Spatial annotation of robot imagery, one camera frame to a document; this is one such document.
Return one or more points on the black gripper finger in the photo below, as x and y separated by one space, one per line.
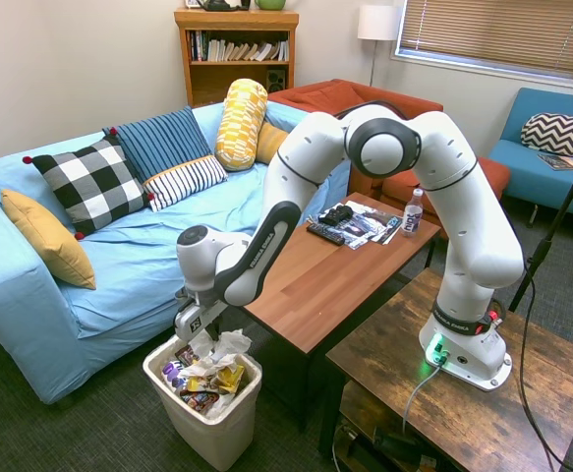
211 334

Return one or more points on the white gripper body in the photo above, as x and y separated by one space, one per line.
193 322

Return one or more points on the white tissue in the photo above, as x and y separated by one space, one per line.
229 341

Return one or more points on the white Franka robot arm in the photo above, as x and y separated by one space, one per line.
477 236

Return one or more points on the crumpled white paper trash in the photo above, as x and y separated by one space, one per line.
205 368

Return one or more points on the beige plastic trash bin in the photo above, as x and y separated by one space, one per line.
207 437

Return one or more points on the brown candy wrapper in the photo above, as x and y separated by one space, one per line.
184 353

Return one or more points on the yellow snack wrapper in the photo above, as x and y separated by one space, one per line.
229 379

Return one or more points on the purple snack wrapper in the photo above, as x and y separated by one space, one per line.
172 374

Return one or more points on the light blue sofa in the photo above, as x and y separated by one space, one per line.
133 255

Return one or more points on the brown wooden coffee table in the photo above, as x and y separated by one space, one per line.
315 295

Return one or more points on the white navy striped pillow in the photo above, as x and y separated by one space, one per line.
188 179

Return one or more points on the black remote control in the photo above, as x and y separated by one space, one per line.
325 234

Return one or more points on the plain mustard yellow pillow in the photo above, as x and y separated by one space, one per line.
45 236

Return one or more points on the black game controller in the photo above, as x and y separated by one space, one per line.
337 215

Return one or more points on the black white checkered pillow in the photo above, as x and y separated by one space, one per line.
89 182

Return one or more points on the rustic dark wood side table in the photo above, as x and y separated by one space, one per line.
389 354

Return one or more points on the blue striped pillow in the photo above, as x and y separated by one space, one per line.
163 137

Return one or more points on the mustard striped pillow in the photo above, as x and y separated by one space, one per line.
269 142

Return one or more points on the stack of magazines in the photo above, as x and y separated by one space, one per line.
372 223

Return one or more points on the yellow white patterned bolster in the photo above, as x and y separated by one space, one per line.
239 123

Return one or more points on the black power adapter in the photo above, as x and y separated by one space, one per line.
394 442

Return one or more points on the clear bottle purple label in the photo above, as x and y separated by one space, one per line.
412 218

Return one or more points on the wooden bookshelf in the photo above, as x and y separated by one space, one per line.
237 78

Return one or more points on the small black speaker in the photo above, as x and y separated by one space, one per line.
276 80

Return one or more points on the orange armchair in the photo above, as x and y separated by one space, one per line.
315 93

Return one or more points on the row of books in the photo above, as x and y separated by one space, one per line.
246 49

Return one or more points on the green pot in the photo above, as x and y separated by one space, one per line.
269 4

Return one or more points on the white shade floor lamp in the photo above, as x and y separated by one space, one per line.
377 22

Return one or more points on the teal sofa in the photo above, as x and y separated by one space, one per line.
527 177

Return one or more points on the black tripod stand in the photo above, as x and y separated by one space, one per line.
556 221

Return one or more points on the magazine with dark cover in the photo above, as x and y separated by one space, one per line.
563 162

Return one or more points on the black white zigzag pillow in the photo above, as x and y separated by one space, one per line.
556 133

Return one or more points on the brown window blind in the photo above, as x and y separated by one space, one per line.
487 29

